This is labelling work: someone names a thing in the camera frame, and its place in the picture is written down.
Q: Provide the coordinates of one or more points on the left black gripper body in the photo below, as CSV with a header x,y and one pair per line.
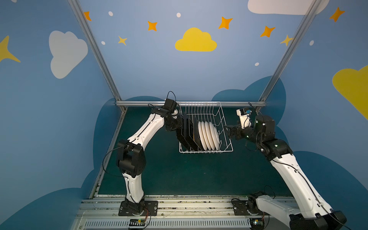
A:
x,y
178,125

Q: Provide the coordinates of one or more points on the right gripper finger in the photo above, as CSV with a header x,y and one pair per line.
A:
x,y
230,128
231,136

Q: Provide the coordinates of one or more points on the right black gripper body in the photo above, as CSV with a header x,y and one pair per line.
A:
x,y
236,131

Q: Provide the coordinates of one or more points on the black square floral plate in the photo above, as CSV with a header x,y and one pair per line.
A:
x,y
183,133
190,135

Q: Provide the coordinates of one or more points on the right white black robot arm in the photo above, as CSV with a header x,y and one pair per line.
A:
x,y
313,212

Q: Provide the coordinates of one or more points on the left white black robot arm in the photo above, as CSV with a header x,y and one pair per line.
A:
x,y
131,159

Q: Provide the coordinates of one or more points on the white round plate leftmost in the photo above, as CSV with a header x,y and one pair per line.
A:
x,y
204,145

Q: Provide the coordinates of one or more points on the right small circuit board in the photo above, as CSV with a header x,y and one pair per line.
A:
x,y
257,224

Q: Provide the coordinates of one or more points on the small circuit board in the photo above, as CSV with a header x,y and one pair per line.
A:
x,y
136,224
257,224

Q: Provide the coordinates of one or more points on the left small circuit board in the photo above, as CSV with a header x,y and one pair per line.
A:
x,y
136,224

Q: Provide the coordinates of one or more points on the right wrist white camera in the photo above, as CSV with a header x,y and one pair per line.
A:
x,y
244,115

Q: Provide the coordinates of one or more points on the white wire dish rack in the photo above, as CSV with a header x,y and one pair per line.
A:
x,y
213,114

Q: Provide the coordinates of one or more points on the aluminium frame back bar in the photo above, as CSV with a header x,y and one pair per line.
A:
x,y
188,103

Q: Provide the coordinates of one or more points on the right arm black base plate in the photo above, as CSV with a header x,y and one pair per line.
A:
x,y
245,207

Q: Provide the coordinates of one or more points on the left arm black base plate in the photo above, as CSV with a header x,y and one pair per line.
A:
x,y
143,208

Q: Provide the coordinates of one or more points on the aluminium frame right post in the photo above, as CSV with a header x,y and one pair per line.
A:
x,y
291,48

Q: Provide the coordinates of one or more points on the aluminium frame post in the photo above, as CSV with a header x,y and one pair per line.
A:
x,y
83,22
291,48

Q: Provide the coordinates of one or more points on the aluminium mounting rail base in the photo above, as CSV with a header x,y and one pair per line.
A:
x,y
172,212

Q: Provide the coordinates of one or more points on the aluminium frame left post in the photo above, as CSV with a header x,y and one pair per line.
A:
x,y
83,22

